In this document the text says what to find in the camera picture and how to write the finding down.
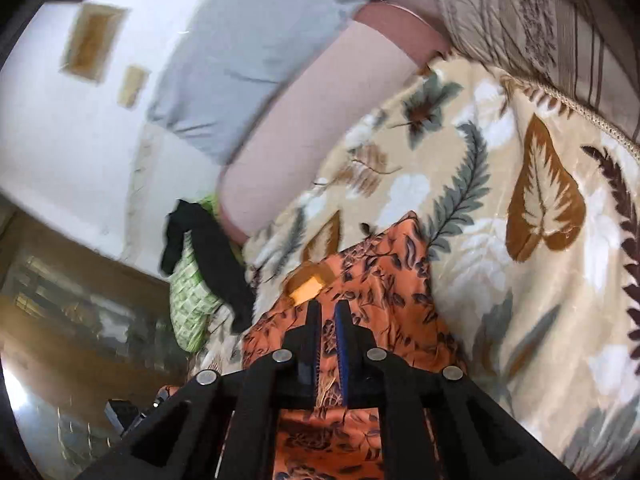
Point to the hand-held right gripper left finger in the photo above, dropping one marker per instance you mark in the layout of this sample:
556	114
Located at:
312	327

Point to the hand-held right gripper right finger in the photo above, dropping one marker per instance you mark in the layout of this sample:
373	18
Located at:
342	345

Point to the orange floral cloth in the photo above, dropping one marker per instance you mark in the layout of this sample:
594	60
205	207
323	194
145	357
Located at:
380	285

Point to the wooden glass-door cabinet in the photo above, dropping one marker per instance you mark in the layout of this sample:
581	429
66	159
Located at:
75	310

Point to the green patterned pillow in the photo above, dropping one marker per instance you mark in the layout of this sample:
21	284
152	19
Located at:
192	300

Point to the black cloth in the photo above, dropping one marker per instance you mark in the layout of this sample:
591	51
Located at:
210	245

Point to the beige leaf-print blanket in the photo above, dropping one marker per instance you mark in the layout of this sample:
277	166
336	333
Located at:
500	285

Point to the person's grey shirt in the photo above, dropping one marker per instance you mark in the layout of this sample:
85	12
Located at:
240	60

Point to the brown striped bedspread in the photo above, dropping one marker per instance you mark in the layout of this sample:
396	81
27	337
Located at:
550	20

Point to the small gold wall plaque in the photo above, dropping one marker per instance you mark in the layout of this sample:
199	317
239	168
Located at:
132	87

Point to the large gold wall plaque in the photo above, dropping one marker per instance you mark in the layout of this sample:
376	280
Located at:
92	42

